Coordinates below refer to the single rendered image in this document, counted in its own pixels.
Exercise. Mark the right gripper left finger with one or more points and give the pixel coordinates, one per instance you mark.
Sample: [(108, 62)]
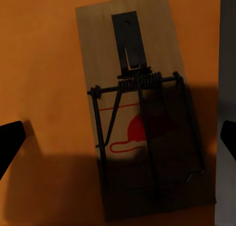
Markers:
[(12, 137)]

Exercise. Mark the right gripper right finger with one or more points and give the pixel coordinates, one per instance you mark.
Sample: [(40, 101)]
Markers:
[(228, 136)]

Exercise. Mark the cabinet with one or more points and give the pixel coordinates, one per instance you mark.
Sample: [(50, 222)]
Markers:
[(53, 180)]

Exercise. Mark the mousetrap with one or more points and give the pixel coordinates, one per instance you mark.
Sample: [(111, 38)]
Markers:
[(149, 150)]

